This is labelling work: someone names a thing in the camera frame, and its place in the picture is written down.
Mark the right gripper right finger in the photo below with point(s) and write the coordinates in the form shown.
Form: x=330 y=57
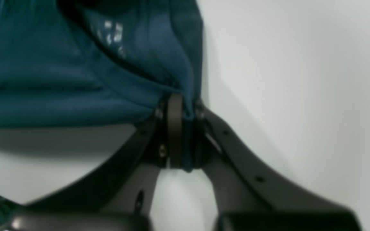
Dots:
x=249 y=194

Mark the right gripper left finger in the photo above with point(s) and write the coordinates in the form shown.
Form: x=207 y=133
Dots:
x=118 y=194

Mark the dark teal T-shirt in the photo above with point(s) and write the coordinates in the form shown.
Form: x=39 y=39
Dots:
x=79 y=63

